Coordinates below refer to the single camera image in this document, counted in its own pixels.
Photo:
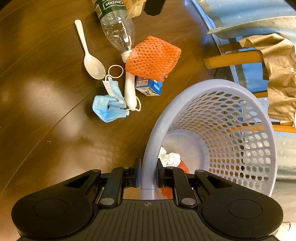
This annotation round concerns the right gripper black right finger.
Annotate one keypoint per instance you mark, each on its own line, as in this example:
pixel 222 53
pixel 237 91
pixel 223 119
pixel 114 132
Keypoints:
pixel 187 202

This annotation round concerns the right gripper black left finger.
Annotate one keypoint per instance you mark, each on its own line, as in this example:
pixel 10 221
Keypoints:
pixel 116 181

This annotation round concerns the white paper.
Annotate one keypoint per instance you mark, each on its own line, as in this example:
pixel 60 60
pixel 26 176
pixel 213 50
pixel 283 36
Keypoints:
pixel 169 159

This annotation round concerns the clear plastic water bottle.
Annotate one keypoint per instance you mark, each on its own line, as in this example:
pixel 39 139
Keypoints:
pixel 117 25

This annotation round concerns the orange foam fruit net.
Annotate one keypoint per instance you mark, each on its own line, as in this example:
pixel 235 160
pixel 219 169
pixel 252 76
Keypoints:
pixel 153 59

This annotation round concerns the blue face mask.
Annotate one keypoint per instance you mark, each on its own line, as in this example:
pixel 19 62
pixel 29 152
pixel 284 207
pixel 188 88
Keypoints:
pixel 113 105

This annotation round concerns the lavender plastic mesh basket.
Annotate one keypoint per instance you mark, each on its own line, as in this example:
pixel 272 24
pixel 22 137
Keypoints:
pixel 217 126

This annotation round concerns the blue milk carton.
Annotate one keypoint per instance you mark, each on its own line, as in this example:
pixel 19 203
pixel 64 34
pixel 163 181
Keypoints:
pixel 148 87

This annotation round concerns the red orange wrapper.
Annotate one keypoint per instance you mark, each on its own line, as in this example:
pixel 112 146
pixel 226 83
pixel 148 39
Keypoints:
pixel 173 182

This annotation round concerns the white plastic spoon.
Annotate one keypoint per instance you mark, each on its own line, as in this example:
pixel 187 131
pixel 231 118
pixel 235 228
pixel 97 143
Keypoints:
pixel 92 65

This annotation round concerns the tan cloth on chair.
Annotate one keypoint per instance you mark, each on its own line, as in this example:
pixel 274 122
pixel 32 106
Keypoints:
pixel 279 58

